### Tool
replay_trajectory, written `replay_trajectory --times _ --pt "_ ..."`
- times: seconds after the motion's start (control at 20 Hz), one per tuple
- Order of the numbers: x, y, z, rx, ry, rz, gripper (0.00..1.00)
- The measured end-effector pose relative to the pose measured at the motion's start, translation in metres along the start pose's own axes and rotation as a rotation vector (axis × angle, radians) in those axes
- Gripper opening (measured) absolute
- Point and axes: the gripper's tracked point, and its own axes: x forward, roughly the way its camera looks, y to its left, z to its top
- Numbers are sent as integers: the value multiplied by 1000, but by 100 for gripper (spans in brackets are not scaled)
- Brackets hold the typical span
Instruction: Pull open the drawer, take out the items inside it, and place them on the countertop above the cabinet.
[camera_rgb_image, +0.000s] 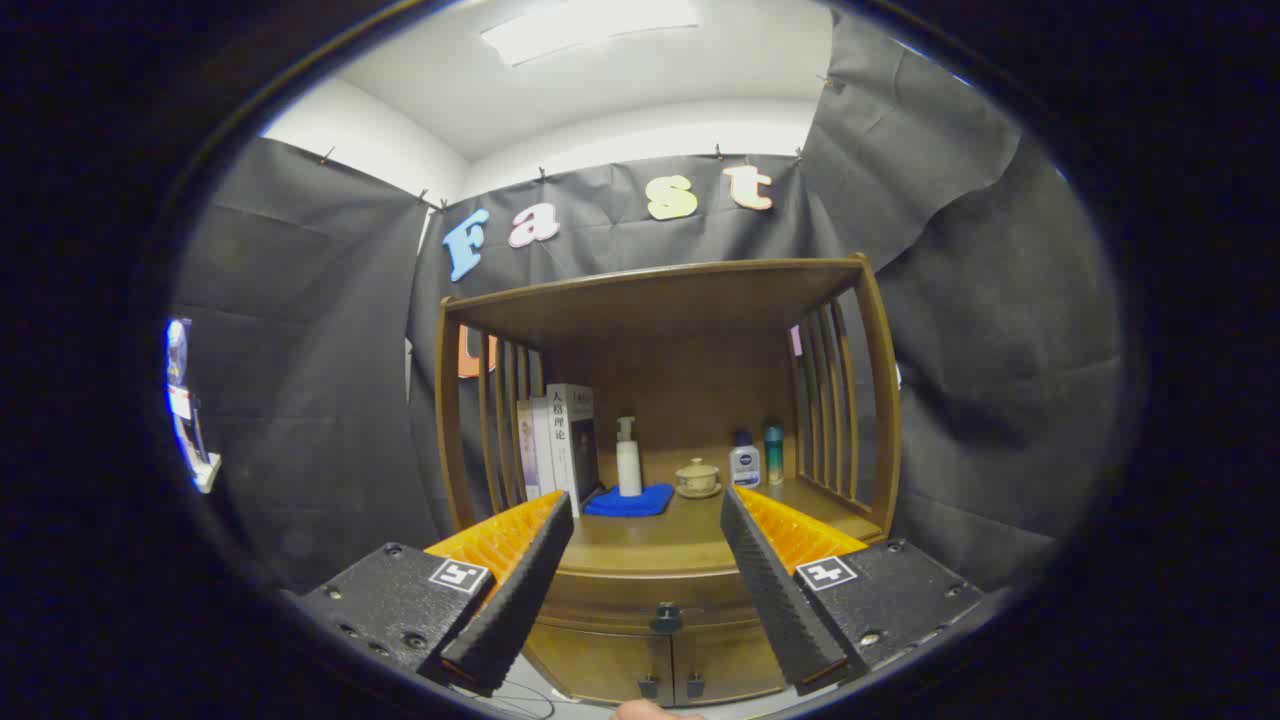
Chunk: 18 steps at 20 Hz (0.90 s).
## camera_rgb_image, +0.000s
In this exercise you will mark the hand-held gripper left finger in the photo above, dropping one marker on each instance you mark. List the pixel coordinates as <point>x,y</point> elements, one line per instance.
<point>520,590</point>

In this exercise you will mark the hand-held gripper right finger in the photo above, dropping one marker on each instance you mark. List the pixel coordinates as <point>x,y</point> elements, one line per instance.
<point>775,590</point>

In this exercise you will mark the wooden drawer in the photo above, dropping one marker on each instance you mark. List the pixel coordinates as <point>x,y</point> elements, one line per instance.
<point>615,598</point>

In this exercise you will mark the black drawer knob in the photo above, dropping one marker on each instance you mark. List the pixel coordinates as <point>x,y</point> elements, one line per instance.
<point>667,618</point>

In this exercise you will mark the wooden cabinet door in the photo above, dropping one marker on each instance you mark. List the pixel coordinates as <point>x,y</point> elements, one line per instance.
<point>595,660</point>
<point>735,660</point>

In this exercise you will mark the wooden countertop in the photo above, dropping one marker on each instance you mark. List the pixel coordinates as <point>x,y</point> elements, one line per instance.
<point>660,540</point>

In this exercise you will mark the wooden cabinet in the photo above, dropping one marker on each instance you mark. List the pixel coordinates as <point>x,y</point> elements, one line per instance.
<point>690,300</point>

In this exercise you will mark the black door knob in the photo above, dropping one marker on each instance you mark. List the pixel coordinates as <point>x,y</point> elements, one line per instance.
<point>695,685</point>
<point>649,687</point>

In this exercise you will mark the white lotion bottle blue cap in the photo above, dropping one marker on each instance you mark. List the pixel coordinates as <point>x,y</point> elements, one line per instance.
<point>745,468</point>

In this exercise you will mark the teal slim bottle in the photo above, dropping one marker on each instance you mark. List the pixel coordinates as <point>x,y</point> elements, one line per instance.
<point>774,460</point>

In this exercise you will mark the blue folded cloth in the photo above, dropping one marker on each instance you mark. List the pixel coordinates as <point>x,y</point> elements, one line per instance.
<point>625,503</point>

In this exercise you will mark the ceramic lidded teacup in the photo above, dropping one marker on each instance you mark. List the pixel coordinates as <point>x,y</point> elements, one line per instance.
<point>697,478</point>

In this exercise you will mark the thin purple book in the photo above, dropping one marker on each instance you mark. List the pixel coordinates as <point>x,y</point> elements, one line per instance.
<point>525,450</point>

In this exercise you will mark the thin white book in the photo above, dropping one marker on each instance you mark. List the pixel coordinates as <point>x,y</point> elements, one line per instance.
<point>542,450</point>

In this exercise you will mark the white book with dark cover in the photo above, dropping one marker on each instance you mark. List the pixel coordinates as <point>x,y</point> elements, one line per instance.
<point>562,445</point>

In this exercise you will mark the white pump bottle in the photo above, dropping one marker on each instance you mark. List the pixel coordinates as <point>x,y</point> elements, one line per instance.
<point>629,470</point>

